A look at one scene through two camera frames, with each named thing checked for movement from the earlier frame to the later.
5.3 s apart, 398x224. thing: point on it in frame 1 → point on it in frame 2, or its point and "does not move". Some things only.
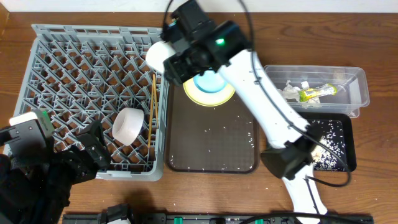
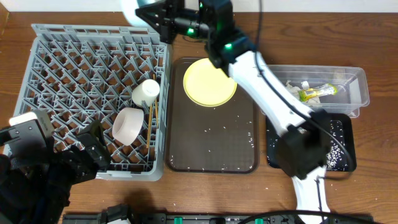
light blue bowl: [209, 81] → [129, 9]
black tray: [336, 128] does not move
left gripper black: [79, 158] does not move
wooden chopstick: [156, 100] does not move
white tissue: [291, 92] does not move
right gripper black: [179, 69] → [168, 23]
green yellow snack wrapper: [305, 95] does not move
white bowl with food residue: [157, 53] → [147, 91]
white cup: [127, 124] does not move
